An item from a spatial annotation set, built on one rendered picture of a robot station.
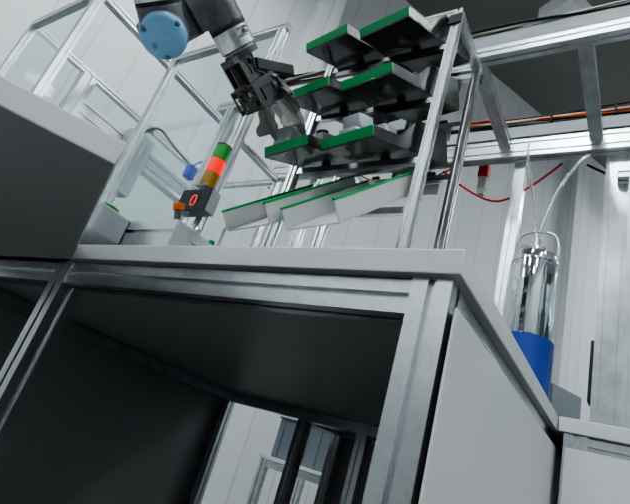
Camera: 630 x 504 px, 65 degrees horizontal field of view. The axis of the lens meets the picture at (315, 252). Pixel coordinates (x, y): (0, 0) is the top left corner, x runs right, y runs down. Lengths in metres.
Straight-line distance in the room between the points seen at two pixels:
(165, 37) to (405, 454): 0.72
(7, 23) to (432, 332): 5.20
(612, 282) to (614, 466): 0.90
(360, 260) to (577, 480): 0.76
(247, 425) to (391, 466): 4.52
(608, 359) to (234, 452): 3.75
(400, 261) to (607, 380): 1.36
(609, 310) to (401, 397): 1.47
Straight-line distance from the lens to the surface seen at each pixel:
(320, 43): 1.28
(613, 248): 2.03
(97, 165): 0.57
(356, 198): 0.87
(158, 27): 0.92
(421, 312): 0.53
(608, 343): 1.89
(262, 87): 1.05
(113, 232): 1.07
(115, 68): 5.43
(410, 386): 0.52
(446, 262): 0.54
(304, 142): 1.03
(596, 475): 1.19
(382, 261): 0.56
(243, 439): 5.01
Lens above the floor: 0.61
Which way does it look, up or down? 23 degrees up
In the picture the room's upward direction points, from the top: 18 degrees clockwise
